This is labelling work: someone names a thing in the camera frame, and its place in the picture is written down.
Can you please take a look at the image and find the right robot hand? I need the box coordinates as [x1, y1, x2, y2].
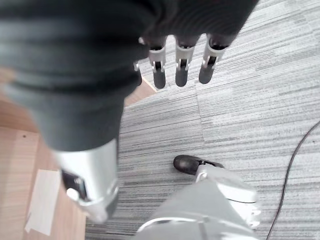
[0, 0, 261, 224]

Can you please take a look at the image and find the white paper label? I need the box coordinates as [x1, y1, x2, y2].
[24, 169, 62, 237]

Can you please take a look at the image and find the dark robot foot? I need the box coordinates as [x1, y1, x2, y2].
[173, 154, 225, 175]

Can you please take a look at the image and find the silver robot leg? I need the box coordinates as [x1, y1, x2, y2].
[136, 166, 262, 240]

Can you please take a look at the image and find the black floor cable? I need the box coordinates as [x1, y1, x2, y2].
[265, 122, 320, 240]

